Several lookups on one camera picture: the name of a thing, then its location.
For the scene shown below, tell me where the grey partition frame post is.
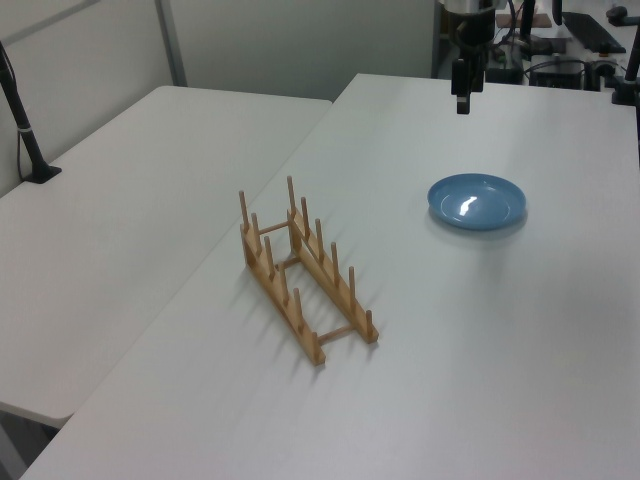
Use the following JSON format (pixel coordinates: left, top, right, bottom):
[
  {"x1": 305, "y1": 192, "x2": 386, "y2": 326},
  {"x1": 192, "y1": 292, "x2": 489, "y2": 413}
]
[{"x1": 153, "y1": 0, "x2": 189, "y2": 87}]

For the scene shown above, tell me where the black electronics box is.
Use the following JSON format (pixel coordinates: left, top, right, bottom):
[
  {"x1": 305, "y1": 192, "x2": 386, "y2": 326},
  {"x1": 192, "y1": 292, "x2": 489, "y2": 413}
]
[{"x1": 528, "y1": 59, "x2": 587, "y2": 89}]

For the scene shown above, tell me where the black clamped camera pole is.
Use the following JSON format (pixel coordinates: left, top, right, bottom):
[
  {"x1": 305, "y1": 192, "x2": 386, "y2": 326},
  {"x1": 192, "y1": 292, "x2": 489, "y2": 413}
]
[{"x1": 611, "y1": 34, "x2": 640, "y2": 107}]

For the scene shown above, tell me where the blue round plate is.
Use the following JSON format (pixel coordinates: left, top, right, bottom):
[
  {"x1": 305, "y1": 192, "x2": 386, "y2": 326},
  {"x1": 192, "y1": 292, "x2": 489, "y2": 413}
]
[{"x1": 427, "y1": 172, "x2": 528, "y2": 232}]

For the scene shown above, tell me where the brown flat board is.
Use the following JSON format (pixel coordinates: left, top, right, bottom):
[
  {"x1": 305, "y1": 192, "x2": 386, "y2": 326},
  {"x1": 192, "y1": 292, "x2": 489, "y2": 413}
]
[{"x1": 496, "y1": 13, "x2": 552, "y2": 27}]

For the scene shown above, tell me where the black pole with white tie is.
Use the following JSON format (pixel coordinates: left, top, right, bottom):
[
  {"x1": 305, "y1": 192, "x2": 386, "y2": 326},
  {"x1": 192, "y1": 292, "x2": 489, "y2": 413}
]
[{"x1": 0, "y1": 40, "x2": 64, "y2": 185}]

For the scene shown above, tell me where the black monitor stand post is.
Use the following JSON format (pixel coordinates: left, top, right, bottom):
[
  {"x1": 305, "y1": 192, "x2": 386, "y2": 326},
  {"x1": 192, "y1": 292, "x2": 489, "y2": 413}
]
[{"x1": 518, "y1": 0, "x2": 537, "y2": 42}]

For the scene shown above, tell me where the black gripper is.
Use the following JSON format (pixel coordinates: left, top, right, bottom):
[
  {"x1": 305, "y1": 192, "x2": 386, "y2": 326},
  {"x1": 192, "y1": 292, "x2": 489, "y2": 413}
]
[{"x1": 448, "y1": 8, "x2": 497, "y2": 116}]

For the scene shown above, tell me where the wooden plate rack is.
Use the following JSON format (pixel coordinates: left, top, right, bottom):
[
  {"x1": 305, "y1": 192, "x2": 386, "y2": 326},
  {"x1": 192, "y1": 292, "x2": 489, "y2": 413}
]
[{"x1": 237, "y1": 175, "x2": 380, "y2": 368}]

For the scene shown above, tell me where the white side table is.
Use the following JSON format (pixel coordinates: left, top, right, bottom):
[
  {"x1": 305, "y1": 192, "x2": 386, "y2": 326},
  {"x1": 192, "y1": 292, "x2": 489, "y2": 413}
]
[{"x1": 0, "y1": 84, "x2": 335, "y2": 422}]

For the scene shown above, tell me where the black keyboard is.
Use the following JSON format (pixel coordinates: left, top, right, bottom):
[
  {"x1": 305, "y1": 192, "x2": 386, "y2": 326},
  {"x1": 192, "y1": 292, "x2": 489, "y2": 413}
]
[{"x1": 561, "y1": 11, "x2": 628, "y2": 54}]

